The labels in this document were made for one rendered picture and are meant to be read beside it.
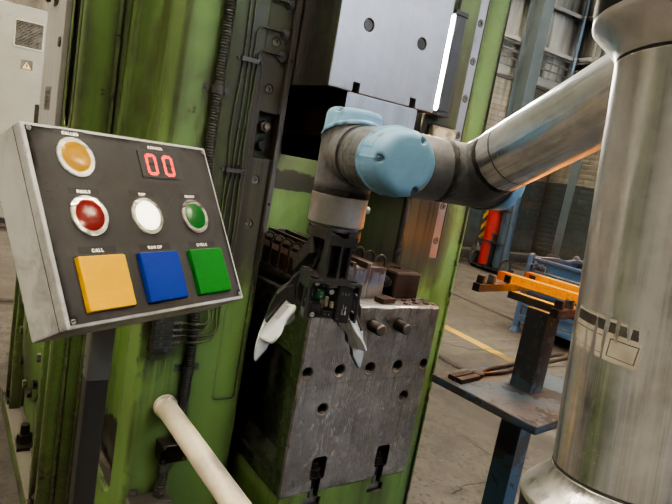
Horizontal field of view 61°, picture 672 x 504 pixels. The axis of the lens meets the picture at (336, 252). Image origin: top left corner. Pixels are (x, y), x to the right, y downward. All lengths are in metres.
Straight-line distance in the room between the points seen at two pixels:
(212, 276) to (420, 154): 0.46
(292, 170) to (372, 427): 0.78
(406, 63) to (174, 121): 0.52
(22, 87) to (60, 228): 5.56
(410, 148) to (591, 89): 0.18
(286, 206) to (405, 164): 1.15
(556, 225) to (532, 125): 10.00
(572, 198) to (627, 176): 10.14
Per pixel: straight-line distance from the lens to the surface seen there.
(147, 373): 1.34
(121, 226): 0.88
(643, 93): 0.35
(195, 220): 0.98
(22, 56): 6.37
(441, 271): 1.72
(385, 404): 1.45
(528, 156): 0.63
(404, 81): 1.34
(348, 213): 0.73
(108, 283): 0.83
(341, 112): 0.73
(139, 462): 1.44
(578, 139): 0.59
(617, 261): 0.34
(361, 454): 1.47
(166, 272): 0.90
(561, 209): 10.58
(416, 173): 0.63
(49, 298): 0.81
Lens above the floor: 1.22
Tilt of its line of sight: 9 degrees down
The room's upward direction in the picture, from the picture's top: 10 degrees clockwise
